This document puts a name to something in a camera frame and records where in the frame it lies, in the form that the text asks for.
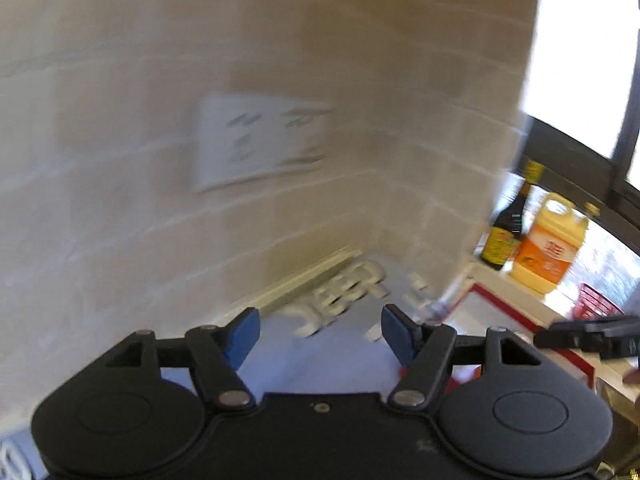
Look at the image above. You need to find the person's right hand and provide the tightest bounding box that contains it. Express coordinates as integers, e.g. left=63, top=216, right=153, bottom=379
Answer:
left=623, top=368, right=640, bottom=386

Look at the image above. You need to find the red plastic basket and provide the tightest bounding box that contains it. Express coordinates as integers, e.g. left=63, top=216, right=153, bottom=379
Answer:
left=572, top=283, right=623, bottom=320

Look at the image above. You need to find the red white cardboard box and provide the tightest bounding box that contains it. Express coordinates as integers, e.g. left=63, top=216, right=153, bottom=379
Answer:
left=399, top=283, right=599, bottom=396

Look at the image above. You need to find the light blue printed mat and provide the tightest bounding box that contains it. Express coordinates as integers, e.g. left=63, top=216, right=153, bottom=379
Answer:
left=0, top=253, right=452, bottom=480

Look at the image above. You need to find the yellow detergent jug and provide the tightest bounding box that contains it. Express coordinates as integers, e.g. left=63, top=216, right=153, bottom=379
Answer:
left=510, top=193, right=589, bottom=296

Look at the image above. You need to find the dark soy sauce bottle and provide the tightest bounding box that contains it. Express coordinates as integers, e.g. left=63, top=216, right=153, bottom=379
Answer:
left=480, top=159, right=544, bottom=270

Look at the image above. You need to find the dark window frame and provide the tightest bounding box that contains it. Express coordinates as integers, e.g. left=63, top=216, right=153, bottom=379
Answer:
left=518, top=10, right=639, bottom=250

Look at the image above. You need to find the white wall socket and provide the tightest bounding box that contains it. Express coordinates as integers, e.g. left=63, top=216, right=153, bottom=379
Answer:
left=193, top=93, right=333, bottom=192

